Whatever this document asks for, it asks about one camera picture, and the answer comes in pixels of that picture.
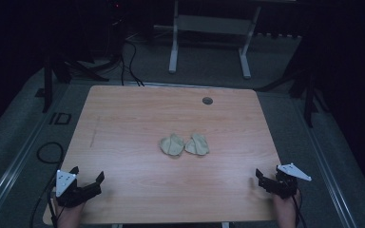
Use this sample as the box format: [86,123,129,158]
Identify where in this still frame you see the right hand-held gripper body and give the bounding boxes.
[264,162,313,200]

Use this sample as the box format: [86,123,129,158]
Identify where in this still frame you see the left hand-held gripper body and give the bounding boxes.
[54,166,103,209]

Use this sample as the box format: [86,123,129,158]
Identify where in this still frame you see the pale green ankle sock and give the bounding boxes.
[184,133,210,157]
[159,133,185,157]

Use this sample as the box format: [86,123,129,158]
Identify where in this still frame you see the person's right hand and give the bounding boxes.
[273,189,301,228]

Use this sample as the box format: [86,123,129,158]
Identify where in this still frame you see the person's left hand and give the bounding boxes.
[52,195,86,228]

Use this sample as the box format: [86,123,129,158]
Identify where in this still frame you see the black metal stand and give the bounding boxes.
[256,55,331,128]
[35,51,110,114]

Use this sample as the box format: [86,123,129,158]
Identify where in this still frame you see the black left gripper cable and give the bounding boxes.
[29,172,59,228]

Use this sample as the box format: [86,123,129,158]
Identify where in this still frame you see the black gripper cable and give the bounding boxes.
[29,172,59,228]
[292,188,308,228]

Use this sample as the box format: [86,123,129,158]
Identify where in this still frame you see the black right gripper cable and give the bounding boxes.
[292,188,308,228]

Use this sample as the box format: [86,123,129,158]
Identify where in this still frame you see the black looped floor cable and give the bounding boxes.
[36,141,65,165]

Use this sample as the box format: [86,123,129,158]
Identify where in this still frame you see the black hanging cables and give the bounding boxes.
[119,39,145,87]

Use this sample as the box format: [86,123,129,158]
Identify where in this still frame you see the white metal desk frame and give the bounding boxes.
[153,0,298,80]

